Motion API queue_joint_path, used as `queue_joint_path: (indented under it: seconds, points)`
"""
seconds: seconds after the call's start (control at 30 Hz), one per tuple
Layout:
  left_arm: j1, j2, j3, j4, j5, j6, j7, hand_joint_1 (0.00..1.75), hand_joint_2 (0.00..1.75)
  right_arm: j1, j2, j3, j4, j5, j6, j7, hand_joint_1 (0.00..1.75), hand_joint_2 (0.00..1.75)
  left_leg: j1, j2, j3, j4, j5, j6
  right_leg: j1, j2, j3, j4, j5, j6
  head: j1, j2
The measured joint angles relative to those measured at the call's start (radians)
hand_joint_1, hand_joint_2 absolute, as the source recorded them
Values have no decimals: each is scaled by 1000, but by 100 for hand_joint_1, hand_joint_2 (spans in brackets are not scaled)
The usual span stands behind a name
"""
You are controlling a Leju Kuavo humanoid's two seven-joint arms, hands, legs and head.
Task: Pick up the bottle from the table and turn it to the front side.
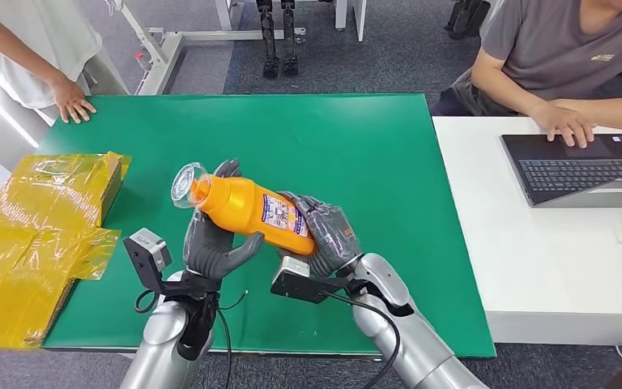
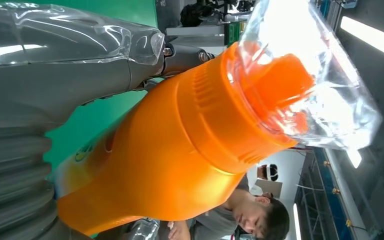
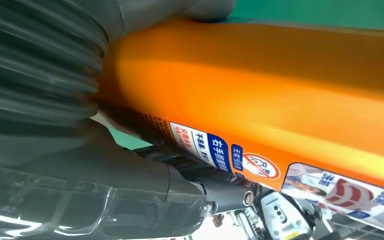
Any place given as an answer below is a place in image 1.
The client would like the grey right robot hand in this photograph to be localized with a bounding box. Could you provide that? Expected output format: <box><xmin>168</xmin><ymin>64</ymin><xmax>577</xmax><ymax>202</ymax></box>
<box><xmin>277</xmin><ymin>191</ymin><xmax>364</xmax><ymax>279</ymax></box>

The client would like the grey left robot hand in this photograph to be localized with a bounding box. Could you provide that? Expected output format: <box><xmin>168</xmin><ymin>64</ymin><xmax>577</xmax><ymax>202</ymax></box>
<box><xmin>181</xmin><ymin>158</ymin><xmax>266</xmax><ymax>281</ymax></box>

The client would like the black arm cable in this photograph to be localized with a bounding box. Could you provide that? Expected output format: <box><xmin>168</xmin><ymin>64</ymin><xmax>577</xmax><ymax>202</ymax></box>
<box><xmin>134</xmin><ymin>289</ymin><xmax>249</xmax><ymax>389</ymax></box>
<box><xmin>318</xmin><ymin>289</ymin><xmax>403</xmax><ymax>389</ymax></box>

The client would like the white metal frame stand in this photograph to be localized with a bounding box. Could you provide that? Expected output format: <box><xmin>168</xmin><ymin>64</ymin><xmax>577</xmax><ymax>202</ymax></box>
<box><xmin>104</xmin><ymin>0</ymin><xmax>308</xmax><ymax>96</ymax></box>

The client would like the person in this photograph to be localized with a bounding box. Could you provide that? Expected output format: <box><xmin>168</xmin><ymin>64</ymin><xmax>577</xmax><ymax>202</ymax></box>
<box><xmin>429</xmin><ymin>0</ymin><xmax>622</xmax><ymax>149</ymax></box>
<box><xmin>0</xmin><ymin>0</ymin><xmax>130</xmax><ymax>126</ymax></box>

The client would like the dark grey laptop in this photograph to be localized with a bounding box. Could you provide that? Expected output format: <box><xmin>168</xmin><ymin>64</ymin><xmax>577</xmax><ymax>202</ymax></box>
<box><xmin>500</xmin><ymin>133</ymin><xmax>622</xmax><ymax>209</ymax></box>

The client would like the orange detergent bottle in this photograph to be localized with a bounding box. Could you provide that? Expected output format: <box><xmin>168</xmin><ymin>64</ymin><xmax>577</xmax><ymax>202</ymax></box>
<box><xmin>170</xmin><ymin>161</ymin><xmax>318</xmax><ymax>257</ymax></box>

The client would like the yellow taped cardboard box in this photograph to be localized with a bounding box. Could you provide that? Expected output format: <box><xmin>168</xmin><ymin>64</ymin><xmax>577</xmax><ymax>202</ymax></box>
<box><xmin>0</xmin><ymin>151</ymin><xmax>132</xmax><ymax>351</ymax></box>

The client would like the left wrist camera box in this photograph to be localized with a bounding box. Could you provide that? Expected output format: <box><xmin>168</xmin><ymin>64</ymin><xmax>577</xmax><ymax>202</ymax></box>
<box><xmin>123</xmin><ymin>228</ymin><xmax>173</xmax><ymax>293</ymax></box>

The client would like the black robot leg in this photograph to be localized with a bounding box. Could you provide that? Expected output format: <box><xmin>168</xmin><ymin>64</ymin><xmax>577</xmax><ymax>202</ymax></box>
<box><xmin>280</xmin><ymin>0</ymin><xmax>300</xmax><ymax>78</ymax></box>
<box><xmin>256</xmin><ymin>0</ymin><xmax>282</xmax><ymax>80</ymax></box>

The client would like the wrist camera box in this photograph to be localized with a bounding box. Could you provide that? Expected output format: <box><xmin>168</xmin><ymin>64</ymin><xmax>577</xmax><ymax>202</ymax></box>
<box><xmin>270</xmin><ymin>255</ymin><xmax>356</xmax><ymax>306</ymax></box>
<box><xmin>123</xmin><ymin>228</ymin><xmax>173</xmax><ymax>293</ymax></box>

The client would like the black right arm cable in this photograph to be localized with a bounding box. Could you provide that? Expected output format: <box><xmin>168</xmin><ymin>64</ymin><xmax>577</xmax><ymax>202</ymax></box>
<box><xmin>318</xmin><ymin>289</ymin><xmax>403</xmax><ymax>389</ymax></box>

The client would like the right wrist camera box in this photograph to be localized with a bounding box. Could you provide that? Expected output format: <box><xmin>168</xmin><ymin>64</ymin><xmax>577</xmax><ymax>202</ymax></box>
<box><xmin>270</xmin><ymin>255</ymin><xmax>356</xmax><ymax>306</ymax></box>

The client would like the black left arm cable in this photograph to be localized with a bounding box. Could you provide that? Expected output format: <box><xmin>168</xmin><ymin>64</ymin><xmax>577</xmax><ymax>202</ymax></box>
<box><xmin>134</xmin><ymin>289</ymin><xmax>249</xmax><ymax>389</ymax></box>

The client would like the person's right hand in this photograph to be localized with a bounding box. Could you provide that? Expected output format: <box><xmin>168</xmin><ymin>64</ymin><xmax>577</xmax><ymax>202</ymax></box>
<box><xmin>530</xmin><ymin>103</ymin><xmax>597</xmax><ymax>149</ymax></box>
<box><xmin>52</xmin><ymin>77</ymin><xmax>98</xmax><ymax>126</ymax></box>

